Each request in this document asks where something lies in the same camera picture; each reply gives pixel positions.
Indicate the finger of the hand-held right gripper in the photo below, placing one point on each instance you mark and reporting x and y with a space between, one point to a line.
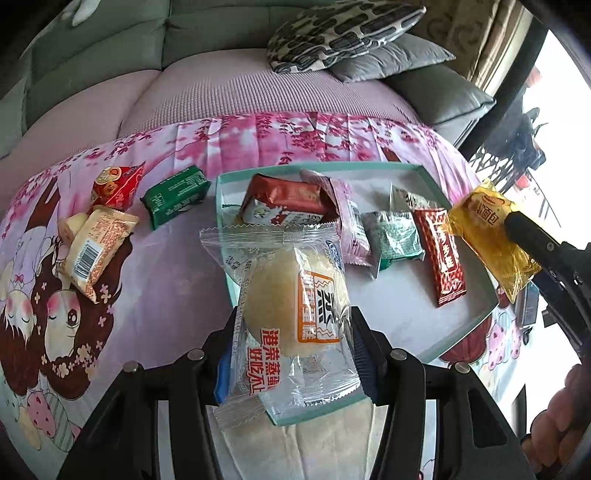
531 233

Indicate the black window frame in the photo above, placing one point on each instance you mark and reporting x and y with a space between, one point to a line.
508 115

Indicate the black white patterned pillow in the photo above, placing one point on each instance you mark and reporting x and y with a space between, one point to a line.
332 32

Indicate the yellow bread packet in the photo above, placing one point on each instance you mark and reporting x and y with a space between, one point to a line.
489 230

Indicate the red cartoon snack packet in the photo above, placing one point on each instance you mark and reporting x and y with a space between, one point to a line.
115 184

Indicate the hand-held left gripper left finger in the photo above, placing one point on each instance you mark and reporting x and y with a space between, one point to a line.
224 376

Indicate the person's right hand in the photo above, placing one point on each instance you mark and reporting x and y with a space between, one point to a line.
563 415

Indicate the long red snack packet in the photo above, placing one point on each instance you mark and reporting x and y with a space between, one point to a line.
441 258

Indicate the beige curtain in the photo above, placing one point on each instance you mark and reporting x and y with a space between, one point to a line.
489 37

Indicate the teal cardboard box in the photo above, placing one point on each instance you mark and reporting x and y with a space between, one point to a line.
406 304

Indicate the beige snack packet with barcode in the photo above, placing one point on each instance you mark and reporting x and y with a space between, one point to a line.
97 249

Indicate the clear steamed cake packet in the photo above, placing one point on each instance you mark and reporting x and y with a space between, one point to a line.
286 304

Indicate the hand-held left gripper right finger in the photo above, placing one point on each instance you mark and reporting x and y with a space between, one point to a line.
364 364

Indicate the red-brown snack packet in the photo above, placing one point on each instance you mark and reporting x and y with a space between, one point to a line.
281 196

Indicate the printed cartoon blanket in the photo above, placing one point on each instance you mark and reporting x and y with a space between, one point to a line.
161 286

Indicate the grey pillow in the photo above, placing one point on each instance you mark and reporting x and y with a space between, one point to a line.
392 60

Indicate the pink snack packet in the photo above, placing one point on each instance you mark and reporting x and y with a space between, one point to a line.
353 226

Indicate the small pale yellow snack packet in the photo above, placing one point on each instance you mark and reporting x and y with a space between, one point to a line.
69 228

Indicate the silver green snack packet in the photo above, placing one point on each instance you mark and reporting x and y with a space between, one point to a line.
395 235

